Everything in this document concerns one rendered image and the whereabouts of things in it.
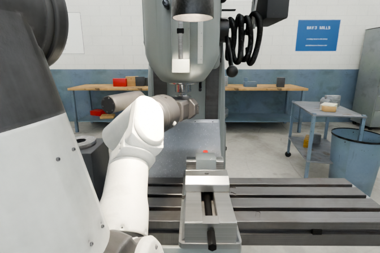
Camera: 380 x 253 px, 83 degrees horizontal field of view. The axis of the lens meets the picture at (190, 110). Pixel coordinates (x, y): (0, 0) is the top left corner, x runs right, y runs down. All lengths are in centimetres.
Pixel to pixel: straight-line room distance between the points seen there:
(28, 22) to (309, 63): 538
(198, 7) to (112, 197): 30
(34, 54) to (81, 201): 11
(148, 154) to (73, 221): 20
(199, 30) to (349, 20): 546
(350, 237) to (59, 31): 81
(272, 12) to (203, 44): 41
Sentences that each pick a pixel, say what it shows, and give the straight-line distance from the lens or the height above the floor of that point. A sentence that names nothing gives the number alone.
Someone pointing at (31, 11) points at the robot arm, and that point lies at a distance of 21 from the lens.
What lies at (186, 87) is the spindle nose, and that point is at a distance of 60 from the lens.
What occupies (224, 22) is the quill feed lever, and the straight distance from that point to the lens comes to 65.
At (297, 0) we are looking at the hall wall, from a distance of 543.
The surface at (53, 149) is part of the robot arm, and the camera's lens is 18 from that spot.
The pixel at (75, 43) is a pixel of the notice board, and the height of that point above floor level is 175.
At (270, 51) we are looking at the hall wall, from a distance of 512.
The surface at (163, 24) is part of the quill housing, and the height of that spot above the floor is 145.
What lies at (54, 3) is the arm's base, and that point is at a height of 141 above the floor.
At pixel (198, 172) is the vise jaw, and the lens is 66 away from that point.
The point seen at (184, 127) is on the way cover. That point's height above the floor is 106.
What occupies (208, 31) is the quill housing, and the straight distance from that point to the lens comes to 54.
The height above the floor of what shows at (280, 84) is 94.
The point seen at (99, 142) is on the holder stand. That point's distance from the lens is 72.
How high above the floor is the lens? 136
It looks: 13 degrees down
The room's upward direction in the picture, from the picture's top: straight up
